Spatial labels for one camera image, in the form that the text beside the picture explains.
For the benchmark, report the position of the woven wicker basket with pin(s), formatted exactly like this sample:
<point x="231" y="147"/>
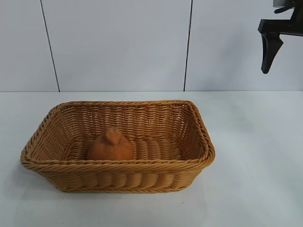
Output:
<point x="118" y="175"/>

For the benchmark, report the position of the knobbly orange fruit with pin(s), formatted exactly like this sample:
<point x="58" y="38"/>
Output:
<point x="111" y="151"/>

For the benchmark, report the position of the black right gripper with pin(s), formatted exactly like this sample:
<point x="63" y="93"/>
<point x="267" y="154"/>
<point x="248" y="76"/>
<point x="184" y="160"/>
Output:
<point x="284" y="28"/>

